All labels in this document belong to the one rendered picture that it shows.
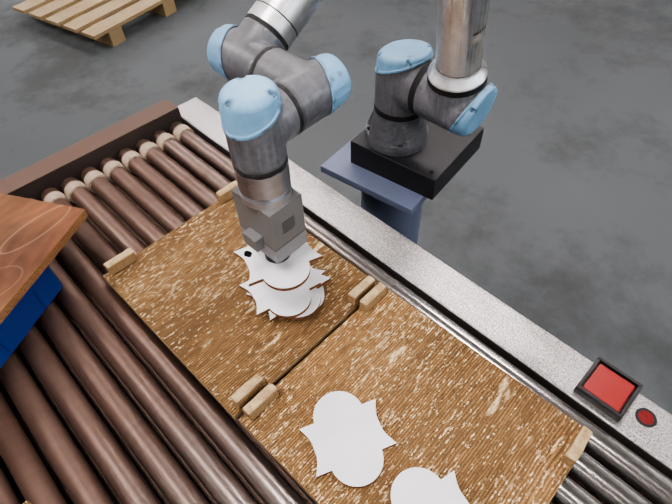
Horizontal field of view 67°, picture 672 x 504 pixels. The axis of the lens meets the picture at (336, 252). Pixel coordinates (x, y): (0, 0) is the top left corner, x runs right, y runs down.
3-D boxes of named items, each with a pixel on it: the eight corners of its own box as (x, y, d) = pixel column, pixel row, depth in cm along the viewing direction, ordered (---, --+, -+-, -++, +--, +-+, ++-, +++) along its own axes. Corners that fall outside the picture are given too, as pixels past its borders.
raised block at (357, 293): (368, 282, 95) (369, 273, 93) (376, 287, 94) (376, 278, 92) (347, 301, 93) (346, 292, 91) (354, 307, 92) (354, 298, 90)
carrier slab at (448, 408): (382, 290, 96) (383, 285, 95) (589, 437, 77) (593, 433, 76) (240, 423, 80) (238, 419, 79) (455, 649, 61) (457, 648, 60)
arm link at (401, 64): (395, 80, 121) (399, 25, 111) (441, 102, 115) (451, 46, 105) (362, 103, 116) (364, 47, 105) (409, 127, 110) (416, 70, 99)
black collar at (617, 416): (595, 360, 86) (599, 355, 85) (639, 389, 82) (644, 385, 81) (572, 390, 82) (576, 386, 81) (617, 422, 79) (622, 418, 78)
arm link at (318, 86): (297, 32, 72) (238, 64, 67) (357, 61, 67) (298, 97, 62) (301, 82, 78) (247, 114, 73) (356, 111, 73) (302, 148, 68)
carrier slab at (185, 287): (243, 190, 115) (242, 184, 114) (380, 289, 96) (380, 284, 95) (105, 280, 100) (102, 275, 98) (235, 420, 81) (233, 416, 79)
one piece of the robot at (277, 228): (206, 179, 70) (229, 255, 82) (248, 210, 66) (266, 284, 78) (260, 145, 74) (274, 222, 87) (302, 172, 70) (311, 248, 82)
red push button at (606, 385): (597, 366, 85) (600, 362, 84) (632, 390, 82) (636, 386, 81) (579, 390, 82) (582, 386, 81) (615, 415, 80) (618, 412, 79)
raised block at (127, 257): (134, 255, 102) (129, 246, 99) (139, 260, 101) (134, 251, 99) (107, 272, 99) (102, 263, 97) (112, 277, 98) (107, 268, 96)
